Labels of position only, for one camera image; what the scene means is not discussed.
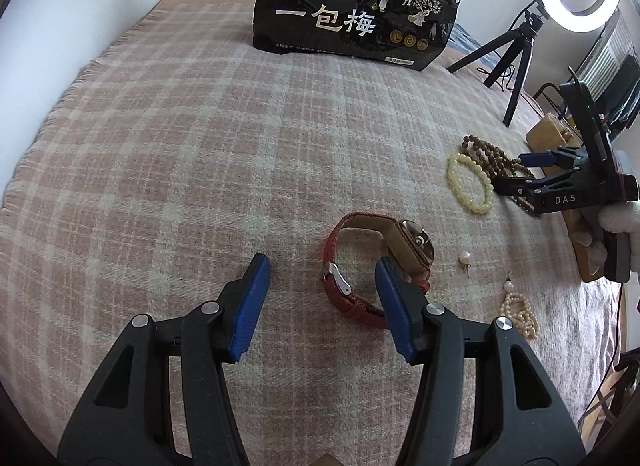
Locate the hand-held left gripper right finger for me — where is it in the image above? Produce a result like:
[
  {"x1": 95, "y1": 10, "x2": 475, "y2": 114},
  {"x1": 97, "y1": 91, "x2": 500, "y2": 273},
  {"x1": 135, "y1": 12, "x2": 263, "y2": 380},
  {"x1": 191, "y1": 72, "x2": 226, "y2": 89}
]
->
[{"x1": 374, "y1": 256, "x2": 588, "y2": 466}]

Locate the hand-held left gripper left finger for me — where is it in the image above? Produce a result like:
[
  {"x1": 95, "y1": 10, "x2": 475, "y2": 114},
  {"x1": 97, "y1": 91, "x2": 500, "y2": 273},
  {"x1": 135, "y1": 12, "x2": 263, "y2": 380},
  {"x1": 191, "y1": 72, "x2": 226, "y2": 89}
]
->
[{"x1": 56, "y1": 252, "x2": 273, "y2": 466}]

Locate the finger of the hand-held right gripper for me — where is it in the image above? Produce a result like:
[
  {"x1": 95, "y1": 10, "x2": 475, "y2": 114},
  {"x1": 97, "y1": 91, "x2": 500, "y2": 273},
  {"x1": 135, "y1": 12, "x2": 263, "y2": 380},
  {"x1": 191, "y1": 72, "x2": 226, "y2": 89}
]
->
[
  {"x1": 517, "y1": 148, "x2": 583, "y2": 169},
  {"x1": 493, "y1": 166, "x2": 587, "y2": 201}
]

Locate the shallow cardboard box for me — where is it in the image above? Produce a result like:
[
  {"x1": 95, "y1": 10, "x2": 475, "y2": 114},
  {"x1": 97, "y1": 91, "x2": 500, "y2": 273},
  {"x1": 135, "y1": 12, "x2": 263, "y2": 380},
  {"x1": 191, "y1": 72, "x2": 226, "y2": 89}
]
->
[{"x1": 525, "y1": 116, "x2": 621, "y2": 284}]

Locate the yellow bead bracelet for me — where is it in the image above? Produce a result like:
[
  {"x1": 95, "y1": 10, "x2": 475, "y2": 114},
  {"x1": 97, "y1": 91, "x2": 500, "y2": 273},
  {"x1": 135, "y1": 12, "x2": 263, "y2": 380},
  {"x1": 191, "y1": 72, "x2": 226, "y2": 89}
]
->
[{"x1": 446, "y1": 152, "x2": 495, "y2": 215}]

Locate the red strap wristwatch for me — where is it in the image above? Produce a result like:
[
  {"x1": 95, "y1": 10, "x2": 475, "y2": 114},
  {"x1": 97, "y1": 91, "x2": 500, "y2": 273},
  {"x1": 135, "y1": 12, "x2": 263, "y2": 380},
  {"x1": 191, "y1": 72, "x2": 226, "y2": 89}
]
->
[{"x1": 320, "y1": 212, "x2": 433, "y2": 329}]

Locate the brown wooden bead necklace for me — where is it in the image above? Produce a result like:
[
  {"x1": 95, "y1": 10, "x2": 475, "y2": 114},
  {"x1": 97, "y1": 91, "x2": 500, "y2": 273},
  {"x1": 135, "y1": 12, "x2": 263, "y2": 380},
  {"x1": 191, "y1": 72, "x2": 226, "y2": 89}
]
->
[{"x1": 460, "y1": 134, "x2": 538, "y2": 217}]

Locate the small pearl bracelet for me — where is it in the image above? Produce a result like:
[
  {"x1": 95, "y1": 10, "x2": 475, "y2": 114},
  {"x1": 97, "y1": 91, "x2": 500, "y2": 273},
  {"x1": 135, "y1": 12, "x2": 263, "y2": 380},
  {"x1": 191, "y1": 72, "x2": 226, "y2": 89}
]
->
[{"x1": 499, "y1": 291, "x2": 540, "y2": 341}]

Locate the person's right hand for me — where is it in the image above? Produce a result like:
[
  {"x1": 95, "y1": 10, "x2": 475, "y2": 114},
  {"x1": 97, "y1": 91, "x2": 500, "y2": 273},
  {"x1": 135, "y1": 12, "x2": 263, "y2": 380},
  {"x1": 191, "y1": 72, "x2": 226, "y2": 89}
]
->
[{"x1": 582, "y1": 201, "x2": 640, "y2": 277}]

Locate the black tripod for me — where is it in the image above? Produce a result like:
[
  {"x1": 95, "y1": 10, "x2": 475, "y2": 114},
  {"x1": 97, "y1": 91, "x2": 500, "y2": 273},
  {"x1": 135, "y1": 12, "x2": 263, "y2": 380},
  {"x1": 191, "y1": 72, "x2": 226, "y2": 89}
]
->
[{"x1": 446, "y1": 8, "x2": 551, "y2": 127}]

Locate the striped cloth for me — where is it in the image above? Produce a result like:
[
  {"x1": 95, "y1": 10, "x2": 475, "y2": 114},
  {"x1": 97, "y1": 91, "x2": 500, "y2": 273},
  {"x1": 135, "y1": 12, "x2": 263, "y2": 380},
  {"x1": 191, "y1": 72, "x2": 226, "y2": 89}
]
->
[{"x1": 580, "y1": 10, "x2": 636, "y2": 106}]

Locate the pink plaid blanket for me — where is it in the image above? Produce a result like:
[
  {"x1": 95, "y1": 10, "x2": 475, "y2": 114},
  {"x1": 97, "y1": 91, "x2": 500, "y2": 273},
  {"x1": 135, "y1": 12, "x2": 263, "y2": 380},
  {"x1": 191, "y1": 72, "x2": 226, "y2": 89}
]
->
[{"x1": 0, "y1": 0, "x2": 626, "y2": 466}]

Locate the black snack bag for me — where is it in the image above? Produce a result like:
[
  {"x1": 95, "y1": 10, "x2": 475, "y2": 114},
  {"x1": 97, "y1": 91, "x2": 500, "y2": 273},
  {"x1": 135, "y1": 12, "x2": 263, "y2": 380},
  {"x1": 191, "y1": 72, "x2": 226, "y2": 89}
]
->
[{"x1": 252, "y1": 0, "x2": 467, "y2": 71}]

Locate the black ring light cable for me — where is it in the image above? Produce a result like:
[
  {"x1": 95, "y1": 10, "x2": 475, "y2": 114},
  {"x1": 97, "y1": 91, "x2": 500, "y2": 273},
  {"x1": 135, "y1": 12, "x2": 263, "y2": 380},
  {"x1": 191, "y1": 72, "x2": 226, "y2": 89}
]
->
[{"x1": 475, "y1": 16, "x2": 538, "y2": 96}]

